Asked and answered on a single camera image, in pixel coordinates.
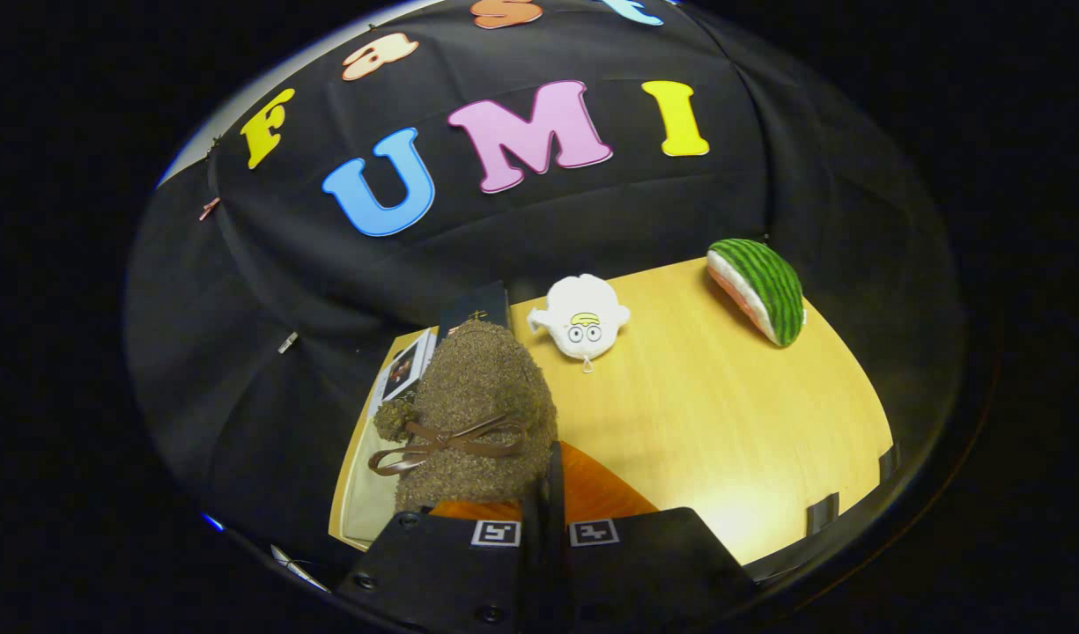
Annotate brown fuzzy shoe with bow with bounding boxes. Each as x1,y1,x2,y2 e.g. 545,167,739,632
367,319,560,516

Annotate dark book with gold print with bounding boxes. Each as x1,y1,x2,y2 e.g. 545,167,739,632
435,280,513,341

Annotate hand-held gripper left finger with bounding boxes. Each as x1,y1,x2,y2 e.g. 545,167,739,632
335,495,551,634

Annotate white book with portrait cover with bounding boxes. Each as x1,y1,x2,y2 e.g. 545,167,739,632
366,328,440,417

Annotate white plush toy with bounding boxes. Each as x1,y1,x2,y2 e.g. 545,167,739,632
526,273,632,373

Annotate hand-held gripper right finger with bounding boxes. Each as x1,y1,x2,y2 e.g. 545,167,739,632
546,439,758,634

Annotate watermelon slice plush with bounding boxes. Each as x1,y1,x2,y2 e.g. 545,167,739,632
706,238,807,348

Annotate cream fabric storage box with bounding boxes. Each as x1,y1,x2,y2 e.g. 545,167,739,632
340,445,401,549

